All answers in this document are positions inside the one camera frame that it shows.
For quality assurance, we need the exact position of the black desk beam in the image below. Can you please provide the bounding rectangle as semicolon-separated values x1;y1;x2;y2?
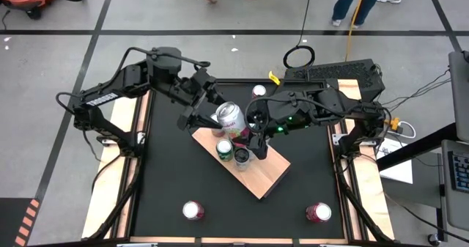
375;122;450;171

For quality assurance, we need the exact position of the black coiled cable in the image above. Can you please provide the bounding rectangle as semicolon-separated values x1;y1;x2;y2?
281;0;316;70

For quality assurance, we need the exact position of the black computer case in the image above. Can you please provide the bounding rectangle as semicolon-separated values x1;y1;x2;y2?
284;58;385;101

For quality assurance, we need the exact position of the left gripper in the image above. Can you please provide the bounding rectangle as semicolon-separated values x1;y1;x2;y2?
177;67;225;132

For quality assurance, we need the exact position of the white paper sheet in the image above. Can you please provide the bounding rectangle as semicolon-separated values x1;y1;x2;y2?
377;136;415;185

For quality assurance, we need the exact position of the black aluminium table frame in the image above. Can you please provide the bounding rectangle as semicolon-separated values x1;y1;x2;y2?
82;65;395;244

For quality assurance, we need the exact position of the green Sprite can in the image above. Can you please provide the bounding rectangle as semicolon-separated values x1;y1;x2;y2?
215;138;235;163

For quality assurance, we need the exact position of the grey desk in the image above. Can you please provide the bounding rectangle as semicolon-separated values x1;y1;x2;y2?
437;139;469;233

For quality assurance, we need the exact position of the white cable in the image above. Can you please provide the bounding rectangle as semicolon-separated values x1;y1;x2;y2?
397;120;418;140

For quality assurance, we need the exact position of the wooden shelf black metal frame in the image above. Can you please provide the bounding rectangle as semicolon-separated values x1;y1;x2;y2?
191;125;292;201

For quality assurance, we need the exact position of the silver Celsius Peach Vibe can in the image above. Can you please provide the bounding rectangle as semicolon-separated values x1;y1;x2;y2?
233;147;251;172

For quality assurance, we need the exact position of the black hazard-striped floor mat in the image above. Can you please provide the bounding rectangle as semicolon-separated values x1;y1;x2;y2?
0;197;41;247

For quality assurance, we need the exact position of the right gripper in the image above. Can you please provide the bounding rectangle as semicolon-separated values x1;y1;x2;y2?
245;97;295;161

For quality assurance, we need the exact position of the yellow cable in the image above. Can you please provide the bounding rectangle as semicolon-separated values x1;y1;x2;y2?
344;0;369;63

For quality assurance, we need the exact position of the grey monitor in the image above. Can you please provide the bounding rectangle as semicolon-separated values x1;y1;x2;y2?
447;51;469;141

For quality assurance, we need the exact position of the black keyboard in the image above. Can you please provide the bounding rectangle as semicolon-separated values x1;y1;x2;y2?
449;150;469;195

